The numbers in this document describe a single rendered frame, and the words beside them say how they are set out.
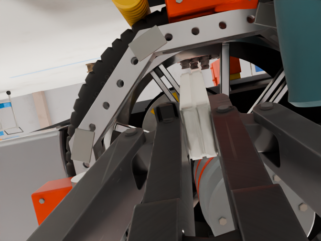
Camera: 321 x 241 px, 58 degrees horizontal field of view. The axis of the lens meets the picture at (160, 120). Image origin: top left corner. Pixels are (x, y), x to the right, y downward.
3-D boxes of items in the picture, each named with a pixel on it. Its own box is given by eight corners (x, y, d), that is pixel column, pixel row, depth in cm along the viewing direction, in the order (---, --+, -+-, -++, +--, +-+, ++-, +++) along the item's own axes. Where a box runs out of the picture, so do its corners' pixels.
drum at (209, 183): (185, 137, 55) (199, 206, 57) (193, 169, 34) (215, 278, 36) (259, 123, 54) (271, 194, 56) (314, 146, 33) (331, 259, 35)
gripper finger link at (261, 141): (215, 132, 13) (286, 119, 12) (206, 95, 17) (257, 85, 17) (220, 161, 13) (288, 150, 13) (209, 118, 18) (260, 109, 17)
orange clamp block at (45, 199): (90, 172, 58) (47, 180, 59) (78, 186, 50) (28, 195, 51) (98, 205, 59) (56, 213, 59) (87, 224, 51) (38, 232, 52)
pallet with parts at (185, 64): (175, 54, 649) (178, 74, 654) (231, 42, 636) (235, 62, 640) (176, 58, 733) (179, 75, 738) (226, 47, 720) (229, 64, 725)
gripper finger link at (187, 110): (204, 159, 15) (190, 161, 15) (197, 110, 22) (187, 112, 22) (194, 106, 14) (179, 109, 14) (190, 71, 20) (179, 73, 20)
